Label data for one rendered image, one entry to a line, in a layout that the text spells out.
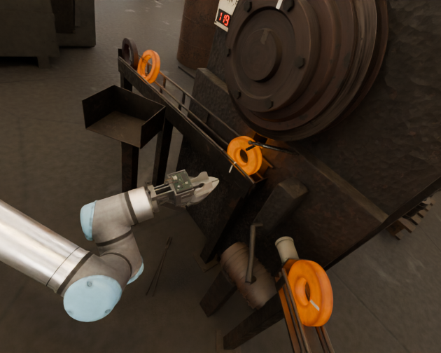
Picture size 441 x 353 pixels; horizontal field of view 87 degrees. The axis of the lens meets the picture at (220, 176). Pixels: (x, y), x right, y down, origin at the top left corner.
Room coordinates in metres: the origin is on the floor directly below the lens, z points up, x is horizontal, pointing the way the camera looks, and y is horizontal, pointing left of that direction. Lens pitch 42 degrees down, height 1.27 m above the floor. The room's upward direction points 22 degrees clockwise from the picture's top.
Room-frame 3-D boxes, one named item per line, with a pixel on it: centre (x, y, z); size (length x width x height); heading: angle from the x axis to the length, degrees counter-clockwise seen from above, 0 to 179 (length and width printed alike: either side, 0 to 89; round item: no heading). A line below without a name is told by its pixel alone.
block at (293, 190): (0.62, -0.25, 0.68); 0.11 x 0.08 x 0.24; 143
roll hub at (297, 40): (0.68, 0.01, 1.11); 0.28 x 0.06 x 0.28; 53
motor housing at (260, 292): (0.45, -0.23, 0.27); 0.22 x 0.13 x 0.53; 53
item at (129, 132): (0.83, 0.49, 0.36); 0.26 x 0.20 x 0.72; 88
